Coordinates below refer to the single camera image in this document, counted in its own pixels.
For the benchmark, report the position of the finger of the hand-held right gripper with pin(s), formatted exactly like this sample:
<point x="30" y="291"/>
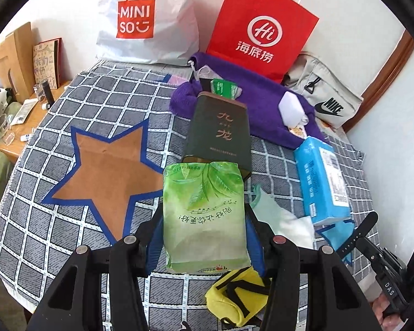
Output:
<point x="360" y="231"/>
<point x="333" y="236"/>

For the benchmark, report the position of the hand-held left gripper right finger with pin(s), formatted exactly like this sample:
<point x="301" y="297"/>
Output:
<point x="254" y="248"/>

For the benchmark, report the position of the small green packet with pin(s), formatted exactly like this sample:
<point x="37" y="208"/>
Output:
<point x="224" y="88"/>

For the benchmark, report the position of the small white tissue packet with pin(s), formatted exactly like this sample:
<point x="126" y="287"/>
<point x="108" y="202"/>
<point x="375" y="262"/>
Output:
<point x="291" y="107"/>

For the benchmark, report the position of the blue tissue pack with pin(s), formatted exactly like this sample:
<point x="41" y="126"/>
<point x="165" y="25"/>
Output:
<point x="322" y="182"/>

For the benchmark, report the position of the black bottle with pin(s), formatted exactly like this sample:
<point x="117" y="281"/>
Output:
<point x="47" y="91"/>

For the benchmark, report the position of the illustrated brown book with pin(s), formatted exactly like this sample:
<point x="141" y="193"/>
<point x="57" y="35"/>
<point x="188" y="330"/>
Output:
<point x="48" y="62"/>

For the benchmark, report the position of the clear glass cup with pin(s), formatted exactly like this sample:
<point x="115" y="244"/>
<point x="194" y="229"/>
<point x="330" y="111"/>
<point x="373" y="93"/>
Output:
<point x="1" y="127"/>

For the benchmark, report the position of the small patterned round item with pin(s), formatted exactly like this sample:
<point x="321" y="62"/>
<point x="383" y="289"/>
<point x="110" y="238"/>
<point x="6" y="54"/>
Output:
<point x="298" y="131"/>

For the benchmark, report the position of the light grey sling bag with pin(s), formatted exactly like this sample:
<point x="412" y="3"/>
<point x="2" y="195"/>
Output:
<point x="327" y="89"/>

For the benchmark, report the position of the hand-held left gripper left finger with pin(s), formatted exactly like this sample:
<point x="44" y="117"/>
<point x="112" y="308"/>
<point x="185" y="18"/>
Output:
<point x="155" y="248"/>

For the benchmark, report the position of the dark green box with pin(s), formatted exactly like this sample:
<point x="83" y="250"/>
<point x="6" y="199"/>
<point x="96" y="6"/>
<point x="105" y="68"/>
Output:
<point x="220" y="127"/>

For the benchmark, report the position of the white and green plastic bag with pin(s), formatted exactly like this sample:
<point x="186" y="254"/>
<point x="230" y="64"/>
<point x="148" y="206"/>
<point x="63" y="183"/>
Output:
<point x="283" y="220"/>

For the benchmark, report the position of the white tube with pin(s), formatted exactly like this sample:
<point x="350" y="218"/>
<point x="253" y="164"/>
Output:
<point x="24" y="110"/>

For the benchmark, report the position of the white plastic shopping bag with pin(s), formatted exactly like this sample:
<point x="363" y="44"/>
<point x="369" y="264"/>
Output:
<point x="158" y="13"/>

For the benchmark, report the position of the grey plaid star blanket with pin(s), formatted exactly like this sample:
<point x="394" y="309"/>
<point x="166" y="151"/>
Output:
<point x="89" y="110"/>

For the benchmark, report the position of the clear plastic packet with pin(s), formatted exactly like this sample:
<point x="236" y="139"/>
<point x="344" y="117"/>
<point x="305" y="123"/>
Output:
<point x="203" y="72"/>

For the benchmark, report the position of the wooden chair back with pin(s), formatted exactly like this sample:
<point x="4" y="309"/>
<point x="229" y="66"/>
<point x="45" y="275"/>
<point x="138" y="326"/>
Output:
<point x="10" y="62"/>

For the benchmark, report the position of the red paper bag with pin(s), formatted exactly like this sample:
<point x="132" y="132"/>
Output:
<point x="258" y="13"/>

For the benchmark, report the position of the wooden nightstand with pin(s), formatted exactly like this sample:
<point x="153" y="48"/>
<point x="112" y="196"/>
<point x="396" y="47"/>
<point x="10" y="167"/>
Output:
<point x="38" y="134"/>

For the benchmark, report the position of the pink paper piece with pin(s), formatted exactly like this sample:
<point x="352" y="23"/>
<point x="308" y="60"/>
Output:
<point x="176" y="79"/>

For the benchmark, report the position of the person's right hand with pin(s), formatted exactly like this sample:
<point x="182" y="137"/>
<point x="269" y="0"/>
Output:
<point x="383" y="317"/>

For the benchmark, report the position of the wooden door frame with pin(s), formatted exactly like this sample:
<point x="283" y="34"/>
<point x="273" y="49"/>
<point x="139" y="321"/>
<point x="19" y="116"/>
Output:
<point x="386" y="76"/>

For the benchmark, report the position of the purple towel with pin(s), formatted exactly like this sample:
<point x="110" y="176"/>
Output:
<point x="262" y="110"/>

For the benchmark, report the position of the green tissue pack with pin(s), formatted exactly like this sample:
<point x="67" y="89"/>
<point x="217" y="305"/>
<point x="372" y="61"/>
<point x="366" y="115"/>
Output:
<point x="203" y="220"/>

